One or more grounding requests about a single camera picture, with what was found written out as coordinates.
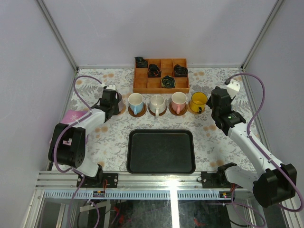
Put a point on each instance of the blue mug white inside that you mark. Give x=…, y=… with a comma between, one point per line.
x=135, y=101

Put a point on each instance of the black plastic tray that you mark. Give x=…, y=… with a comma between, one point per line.
x=161, y=151

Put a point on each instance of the yellow mug black outside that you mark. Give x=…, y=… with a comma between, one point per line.
x=198, y=102

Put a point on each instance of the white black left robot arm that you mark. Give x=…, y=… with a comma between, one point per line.
x=74, y=155

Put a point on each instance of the rolled dark cloth right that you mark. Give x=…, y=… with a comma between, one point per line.
x=180, y=71

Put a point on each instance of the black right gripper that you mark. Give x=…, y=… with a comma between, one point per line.
x=209, y=102

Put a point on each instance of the orange wooden compartment box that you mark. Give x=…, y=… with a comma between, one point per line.
x=145, y=85

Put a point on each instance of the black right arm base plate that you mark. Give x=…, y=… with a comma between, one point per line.
x=214, y=180

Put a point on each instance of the aluminium front frame rail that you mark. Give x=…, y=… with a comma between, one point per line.
x=54, y=184

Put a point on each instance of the rolled dark cloth top-left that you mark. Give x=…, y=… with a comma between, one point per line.
x=141, y=62

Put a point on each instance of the purple princess print pouch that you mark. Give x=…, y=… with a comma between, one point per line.
x=70, y=117

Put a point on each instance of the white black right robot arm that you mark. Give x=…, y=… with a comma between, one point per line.
x=273, y=181

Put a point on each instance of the rolled green leaf cloth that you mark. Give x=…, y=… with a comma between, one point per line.
x=168, y=82

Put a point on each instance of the rolled dark cloth orange accents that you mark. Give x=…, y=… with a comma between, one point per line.
x=154, y=71

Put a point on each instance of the brown wooden coaster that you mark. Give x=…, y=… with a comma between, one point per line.
x=157, y=111
x=182, y=112
x=141, y=113

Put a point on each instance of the pink mug white inside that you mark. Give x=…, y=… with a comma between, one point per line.
x=178, y=102

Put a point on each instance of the white speckled mug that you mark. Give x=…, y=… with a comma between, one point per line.
x=157, y=105

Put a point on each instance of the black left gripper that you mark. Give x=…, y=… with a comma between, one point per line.
x=114, y=99

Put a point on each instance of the lilac mug black handle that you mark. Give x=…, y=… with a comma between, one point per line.
x=120, y=102

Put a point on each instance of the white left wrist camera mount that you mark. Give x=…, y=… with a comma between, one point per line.
x=111, y=87

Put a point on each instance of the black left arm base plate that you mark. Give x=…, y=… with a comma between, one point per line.
x=107, y=181

